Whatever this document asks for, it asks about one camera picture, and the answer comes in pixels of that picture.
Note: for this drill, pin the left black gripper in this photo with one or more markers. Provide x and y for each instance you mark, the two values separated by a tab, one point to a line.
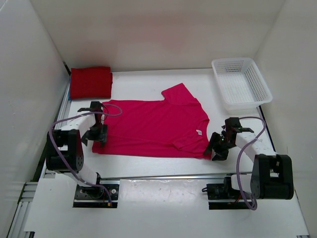
98	135

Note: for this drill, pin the pink t shirt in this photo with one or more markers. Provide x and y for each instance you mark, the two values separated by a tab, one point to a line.
175	127

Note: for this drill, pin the white plastic basket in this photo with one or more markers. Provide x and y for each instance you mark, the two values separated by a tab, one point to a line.
241	84

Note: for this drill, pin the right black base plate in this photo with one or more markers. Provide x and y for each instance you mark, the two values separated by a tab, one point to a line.
223	197

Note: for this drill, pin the aluminium frame rail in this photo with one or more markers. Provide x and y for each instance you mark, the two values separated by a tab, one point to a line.
137	168

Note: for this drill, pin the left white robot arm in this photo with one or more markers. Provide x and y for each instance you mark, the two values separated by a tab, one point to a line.
65	148

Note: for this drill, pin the blue t shirt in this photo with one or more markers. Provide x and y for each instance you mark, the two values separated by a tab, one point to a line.
69	89

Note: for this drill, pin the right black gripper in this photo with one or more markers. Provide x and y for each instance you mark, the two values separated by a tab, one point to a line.
218	145

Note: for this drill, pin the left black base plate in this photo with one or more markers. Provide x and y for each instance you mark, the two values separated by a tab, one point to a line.
91	197

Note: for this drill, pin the dark red t shirt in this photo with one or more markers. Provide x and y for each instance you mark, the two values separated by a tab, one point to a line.
91	83

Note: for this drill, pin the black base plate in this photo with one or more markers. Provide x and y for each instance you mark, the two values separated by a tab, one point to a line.
223	197
91	197

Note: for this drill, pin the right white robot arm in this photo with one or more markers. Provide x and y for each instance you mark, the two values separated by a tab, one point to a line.
261	173

